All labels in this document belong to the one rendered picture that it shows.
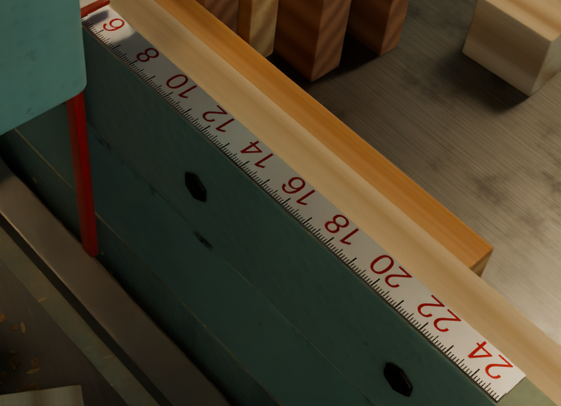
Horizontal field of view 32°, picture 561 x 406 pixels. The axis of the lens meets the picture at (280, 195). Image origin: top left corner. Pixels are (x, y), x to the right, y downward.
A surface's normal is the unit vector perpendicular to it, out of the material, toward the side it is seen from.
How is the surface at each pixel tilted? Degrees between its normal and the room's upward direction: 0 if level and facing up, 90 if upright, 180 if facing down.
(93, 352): 0
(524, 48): 90
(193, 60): 0
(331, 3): 90
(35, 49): 90
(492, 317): 0
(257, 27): 90
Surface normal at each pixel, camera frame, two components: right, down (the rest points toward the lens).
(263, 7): 0.67, 0.61
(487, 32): -0.69, 0.52
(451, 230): 0.09, -0.63
